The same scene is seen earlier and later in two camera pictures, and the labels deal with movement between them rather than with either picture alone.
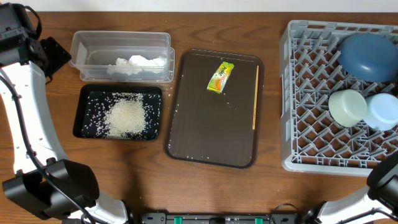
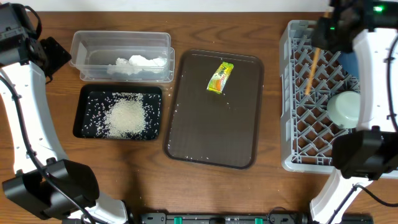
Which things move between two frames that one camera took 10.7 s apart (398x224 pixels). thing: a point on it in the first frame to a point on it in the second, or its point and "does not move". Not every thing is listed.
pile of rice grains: [127, 115] does not move
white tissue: [136, 64] does not move
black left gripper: [55, 53] does not move
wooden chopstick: [255, 97] to [314, 64]
